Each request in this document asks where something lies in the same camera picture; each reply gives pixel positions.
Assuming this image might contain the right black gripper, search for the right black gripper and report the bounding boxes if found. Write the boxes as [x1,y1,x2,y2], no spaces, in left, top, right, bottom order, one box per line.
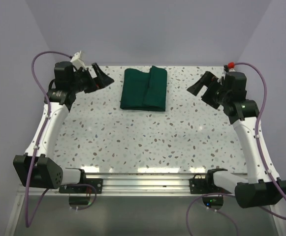
[188,71,230,110]

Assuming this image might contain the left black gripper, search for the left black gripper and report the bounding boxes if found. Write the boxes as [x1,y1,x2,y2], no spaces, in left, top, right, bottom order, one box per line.
[69,63,113,94]

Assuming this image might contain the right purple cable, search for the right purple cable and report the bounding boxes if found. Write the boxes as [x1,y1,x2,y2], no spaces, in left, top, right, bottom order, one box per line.
[186,61,286,236]

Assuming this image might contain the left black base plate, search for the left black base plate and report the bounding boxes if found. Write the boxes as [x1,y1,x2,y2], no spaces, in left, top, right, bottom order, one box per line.
[59,178,103,194]

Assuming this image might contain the aluminium rail frame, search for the aluminium rail frame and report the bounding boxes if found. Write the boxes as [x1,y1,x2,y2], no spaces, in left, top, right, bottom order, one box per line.
[5,174,286,236]

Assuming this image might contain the dark green surgical cloth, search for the dark green surgical cloth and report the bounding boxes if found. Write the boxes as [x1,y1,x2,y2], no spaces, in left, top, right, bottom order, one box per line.
[120,66,167,112]

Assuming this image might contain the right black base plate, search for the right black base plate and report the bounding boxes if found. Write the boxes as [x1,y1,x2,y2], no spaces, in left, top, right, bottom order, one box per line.
[189,173,216,194]

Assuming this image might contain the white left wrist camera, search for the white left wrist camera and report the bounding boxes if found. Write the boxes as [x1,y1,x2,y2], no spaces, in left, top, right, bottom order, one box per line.
[70,51,87,69]

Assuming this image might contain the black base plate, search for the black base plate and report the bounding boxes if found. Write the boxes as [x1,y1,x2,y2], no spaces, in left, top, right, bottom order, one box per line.
[59,178,103,194]
[189,173,216,194]

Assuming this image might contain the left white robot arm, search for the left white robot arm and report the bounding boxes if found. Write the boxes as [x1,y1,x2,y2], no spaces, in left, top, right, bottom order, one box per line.
[13,61,114,193]

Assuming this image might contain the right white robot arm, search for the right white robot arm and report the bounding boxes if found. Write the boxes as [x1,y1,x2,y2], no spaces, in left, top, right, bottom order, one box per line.
[187,71,286,208]

